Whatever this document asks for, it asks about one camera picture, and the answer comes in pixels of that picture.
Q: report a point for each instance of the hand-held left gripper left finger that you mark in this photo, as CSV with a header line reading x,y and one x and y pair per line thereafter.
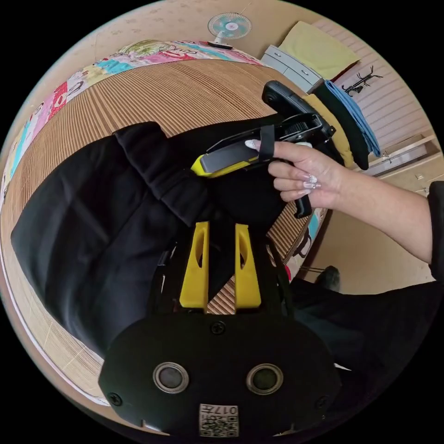
x,y
196,277

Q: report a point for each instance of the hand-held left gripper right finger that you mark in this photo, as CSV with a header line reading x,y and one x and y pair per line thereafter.
x,y
247,281

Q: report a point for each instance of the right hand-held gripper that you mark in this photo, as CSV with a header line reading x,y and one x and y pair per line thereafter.
x,y
298,128

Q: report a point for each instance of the black long pants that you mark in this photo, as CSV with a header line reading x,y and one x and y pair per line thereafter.
x,y
90,225

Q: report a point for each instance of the person's right forearm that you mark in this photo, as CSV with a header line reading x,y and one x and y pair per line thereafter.
x,y
385,211

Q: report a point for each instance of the person's right hand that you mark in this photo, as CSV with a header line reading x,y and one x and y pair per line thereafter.
x,y
305,170

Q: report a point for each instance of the bed with woven mat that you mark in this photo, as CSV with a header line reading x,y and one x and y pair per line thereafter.
x,y
180,93

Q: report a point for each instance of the grey cupboard with drawers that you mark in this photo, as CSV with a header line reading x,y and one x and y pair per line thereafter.
x,y
295,67

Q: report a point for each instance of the pile of clothes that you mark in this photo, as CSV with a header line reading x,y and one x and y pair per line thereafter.
x,y
350,121

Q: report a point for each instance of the teal and white fan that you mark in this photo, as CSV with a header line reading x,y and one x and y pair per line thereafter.
x,y
229,26

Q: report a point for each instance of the person's body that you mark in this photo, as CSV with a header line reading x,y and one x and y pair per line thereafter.
x,y
374,340

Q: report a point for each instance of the pale yellow pad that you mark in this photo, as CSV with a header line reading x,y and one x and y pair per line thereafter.
x,y
317,48

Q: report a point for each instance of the light wooden cupboard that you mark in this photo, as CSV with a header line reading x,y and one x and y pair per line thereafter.
x,y
406,159

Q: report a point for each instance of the black wall hook rack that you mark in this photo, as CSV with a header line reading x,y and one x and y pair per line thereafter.
x,y
360,81

